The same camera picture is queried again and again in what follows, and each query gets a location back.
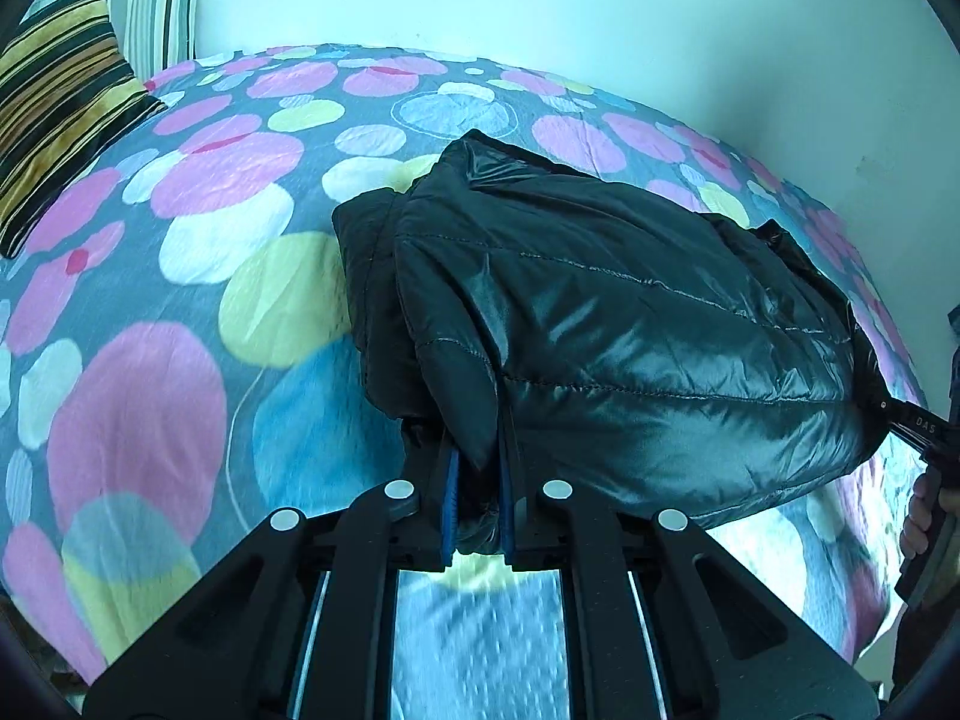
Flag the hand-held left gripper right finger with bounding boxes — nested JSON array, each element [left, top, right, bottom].
[[496, 427, 884, 720]]

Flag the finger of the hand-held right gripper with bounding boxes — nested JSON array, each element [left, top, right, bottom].
[[874, 396, 960, 470]]

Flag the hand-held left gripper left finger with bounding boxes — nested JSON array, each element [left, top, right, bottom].
[[81, 439, 460, 720]]

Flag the black puffer jacket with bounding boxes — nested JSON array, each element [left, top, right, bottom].
[[332, 127, 901, 557]]

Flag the person's right hand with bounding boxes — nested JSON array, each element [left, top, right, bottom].
[[900, 474, 960, 565]]

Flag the bed with dotted bedsheet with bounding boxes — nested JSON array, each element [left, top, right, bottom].
[[0, 43, 931, 720]]

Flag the yellow black striped pillow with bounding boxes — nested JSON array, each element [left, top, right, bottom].
[[0, 0, 170, 260]]

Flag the striped green white pillow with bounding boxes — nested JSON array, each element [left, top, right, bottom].
[[22, 0, 207, 85]]

